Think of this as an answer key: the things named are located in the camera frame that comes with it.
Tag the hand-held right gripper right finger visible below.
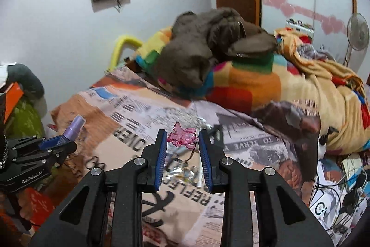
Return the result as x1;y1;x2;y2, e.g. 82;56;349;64
198;129;336;247

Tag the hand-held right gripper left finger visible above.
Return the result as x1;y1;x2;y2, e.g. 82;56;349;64
29;129;168;247

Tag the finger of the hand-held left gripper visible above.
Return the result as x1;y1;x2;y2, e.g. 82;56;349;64
7;135;70;153
10;142;77;166

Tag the purple spray bottle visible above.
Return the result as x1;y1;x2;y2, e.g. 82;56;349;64
62;115;86;146

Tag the pink plastic rabbit figure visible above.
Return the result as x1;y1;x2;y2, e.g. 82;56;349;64
168;122;198;147

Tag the clear plastic wrapper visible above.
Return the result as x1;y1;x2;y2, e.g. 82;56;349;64
165;164;203;182

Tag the red patterned bag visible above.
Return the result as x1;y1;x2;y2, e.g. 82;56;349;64
16;187;56;223

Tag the newspaper print bedspread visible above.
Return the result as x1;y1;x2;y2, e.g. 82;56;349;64
50;65;323;247

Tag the grey plush toy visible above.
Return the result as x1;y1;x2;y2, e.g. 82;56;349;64
0;63;45;97

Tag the colourful patchwork blanket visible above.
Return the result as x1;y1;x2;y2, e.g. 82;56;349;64
133;25;370;155

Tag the brown puffer jacket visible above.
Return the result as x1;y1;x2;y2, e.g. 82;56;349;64
153;7;279;98

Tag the yellow padded tube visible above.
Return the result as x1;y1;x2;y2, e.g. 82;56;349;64
111;35;143;71

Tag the white power strip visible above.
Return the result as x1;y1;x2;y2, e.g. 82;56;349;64
341;154;365;181

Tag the white tray of small items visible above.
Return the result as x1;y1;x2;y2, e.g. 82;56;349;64
285;18;315;34

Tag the white standing fan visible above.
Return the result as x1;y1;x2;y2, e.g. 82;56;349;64
344;13;370;66

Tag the white box with ring logo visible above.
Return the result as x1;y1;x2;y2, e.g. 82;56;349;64
309;188;342;225

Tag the tangle of black cables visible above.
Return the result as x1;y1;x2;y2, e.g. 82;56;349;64
314;167;370;236

